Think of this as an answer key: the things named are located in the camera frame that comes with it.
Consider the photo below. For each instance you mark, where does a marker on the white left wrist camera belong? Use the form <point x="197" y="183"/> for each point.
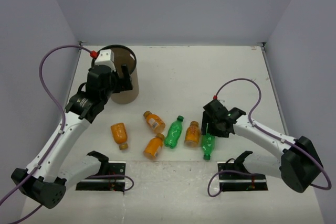
<point x="105" y="57"/>

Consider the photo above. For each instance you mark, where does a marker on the orange bottle yellow cap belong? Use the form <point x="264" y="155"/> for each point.
<point x="120" y="136"/>

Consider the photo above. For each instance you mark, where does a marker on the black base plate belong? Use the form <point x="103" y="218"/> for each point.
<point x="238" y="182"/>
<point x="107" y="183"/>

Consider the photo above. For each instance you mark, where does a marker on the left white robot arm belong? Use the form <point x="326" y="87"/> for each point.
<point x="42" y="180"/>

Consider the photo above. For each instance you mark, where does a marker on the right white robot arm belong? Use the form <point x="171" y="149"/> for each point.
<point x="294" y="160"/>

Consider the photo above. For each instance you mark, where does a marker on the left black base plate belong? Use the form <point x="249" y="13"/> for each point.
<point x="107" y="183"/>

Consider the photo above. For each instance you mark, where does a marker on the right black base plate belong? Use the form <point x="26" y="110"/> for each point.
<point x="238" y="182"/>

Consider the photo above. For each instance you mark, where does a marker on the orange bottle floral label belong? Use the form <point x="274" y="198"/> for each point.
<point x="192" y="135"/>

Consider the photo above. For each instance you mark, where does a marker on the tan cylindrical bin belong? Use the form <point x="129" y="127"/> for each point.
<point x="123" y="62"/>

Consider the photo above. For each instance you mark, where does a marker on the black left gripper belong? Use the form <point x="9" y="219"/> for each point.
<point x="123" y="84"/>

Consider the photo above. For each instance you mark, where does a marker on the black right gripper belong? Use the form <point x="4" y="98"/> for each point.
<point x="207" y="119"/>

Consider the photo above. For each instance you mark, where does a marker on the orange juice bottle barcode label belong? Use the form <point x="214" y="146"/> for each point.
<point x="154" y="122"/>

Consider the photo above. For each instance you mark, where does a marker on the green plastic bottle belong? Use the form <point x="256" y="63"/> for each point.
<point x="174" y="133"/>
<point x="207" y="145"/>

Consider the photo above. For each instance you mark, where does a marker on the plain orange juice bottle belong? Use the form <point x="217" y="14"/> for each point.
<point x="154" y="147"/>

